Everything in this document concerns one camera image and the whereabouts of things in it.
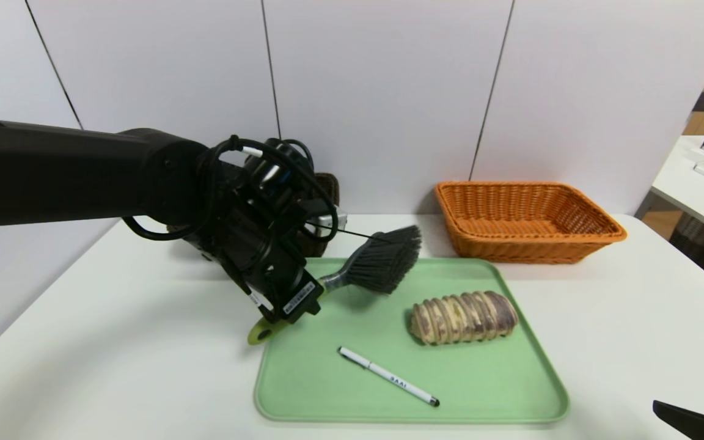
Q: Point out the white pen with blue print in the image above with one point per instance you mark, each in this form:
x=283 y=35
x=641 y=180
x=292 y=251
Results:
x=388 y=376

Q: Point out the dark brown wicker basket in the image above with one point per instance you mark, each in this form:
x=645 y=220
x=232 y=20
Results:
x=329 y=186

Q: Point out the striped brown bread loaf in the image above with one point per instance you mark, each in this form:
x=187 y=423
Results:
x=462 y=318

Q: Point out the light green plastic tray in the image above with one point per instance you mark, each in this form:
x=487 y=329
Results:
x=480 y=379

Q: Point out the white side table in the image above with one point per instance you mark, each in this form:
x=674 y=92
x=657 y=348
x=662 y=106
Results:
x=694 y=195

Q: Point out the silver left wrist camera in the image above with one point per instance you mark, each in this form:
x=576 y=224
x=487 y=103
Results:
x=335 y=221

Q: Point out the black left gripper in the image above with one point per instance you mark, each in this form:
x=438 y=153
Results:
x=299 y=299

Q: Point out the orange wicker basket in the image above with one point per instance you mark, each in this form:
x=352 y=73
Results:
x=572 y=244

